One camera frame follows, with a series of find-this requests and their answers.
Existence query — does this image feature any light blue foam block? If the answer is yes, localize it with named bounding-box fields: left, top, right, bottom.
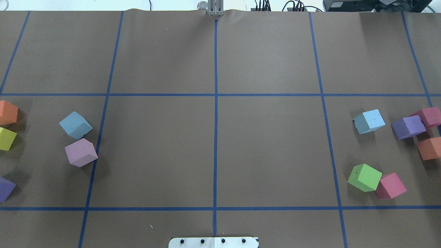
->
left=59, top=111, right=93, bottom=140
left=353, top=109, right=386, bottom=134

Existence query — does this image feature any silver tape roll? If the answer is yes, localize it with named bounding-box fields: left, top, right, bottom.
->
left=197, top=1, right=208, bottom=10

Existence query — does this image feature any lilac pink foam block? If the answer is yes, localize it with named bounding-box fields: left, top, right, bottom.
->
left=64, top=138, right=98, bottom=167

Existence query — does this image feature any pink foam block near green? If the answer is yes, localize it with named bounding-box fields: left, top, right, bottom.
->
left=375, top=173, right=407, bottom=199

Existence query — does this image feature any purple foam block right side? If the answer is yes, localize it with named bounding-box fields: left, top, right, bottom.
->
left=391, top=115, right=427, bottom=140

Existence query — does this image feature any purple foam block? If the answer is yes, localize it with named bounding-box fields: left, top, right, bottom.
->
left=391, top=115, right=427, bottom=140
left=0, top=177, right=16, bottom=202

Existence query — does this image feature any dark pink foam block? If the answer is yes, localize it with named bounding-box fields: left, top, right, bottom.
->
left=410, top=106, right=441, bottom=129

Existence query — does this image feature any orange foam block right side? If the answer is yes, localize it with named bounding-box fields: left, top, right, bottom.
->
left=417, top=137, right=441, bottom=161

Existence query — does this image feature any orange foam block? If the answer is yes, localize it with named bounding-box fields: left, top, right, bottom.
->
left=417, top=137, right=441, bottom=161
left=0, top=100, right=19, bottom=125

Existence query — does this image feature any orange foam block left side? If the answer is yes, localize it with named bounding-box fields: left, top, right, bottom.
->
left=0, top=100, right=19, bottom=125

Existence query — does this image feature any yellow foam block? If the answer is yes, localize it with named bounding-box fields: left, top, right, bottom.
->
left=0, top=127, right=17, bottom=151

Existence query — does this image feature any purple foam block left side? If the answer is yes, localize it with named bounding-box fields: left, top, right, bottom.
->
left=0, top=177, right=16, bottom=202

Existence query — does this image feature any aluminium frame post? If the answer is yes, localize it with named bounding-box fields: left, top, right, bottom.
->
left=207, top=0, right=225, bottom=16

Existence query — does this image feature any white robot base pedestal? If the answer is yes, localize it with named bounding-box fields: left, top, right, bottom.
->
left=168, top=237, right=259, bottom=248

